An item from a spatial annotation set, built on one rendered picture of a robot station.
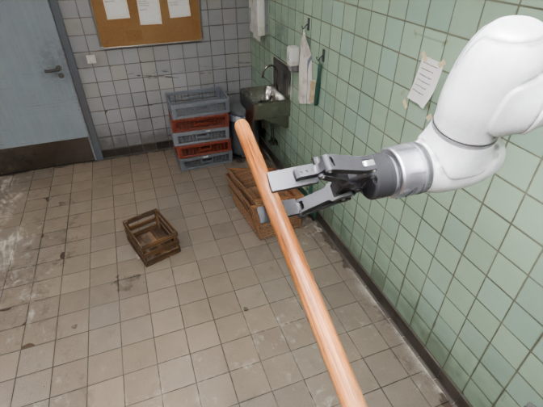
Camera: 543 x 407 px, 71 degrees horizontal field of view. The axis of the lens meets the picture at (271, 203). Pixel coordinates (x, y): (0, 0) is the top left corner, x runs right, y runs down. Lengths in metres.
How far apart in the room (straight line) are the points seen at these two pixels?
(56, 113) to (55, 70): 0.46
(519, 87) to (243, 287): 2.52
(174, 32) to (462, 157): 3.96
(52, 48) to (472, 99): 4.13
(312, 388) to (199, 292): 1.05
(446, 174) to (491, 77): 0.17
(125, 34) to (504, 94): 4.03
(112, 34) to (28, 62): 0.83
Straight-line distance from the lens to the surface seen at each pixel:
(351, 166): 0.55
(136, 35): 4.39
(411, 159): 0.65
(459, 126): 0.63
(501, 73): 0.59
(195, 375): 2.53
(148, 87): 4.55
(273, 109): 3.62
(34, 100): 4.61
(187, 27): 4.43
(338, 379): 0.54
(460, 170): 0.68
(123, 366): 2.68
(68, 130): 4.70
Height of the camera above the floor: 2.16
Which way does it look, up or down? 36 degrees down
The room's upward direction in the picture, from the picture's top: straight up
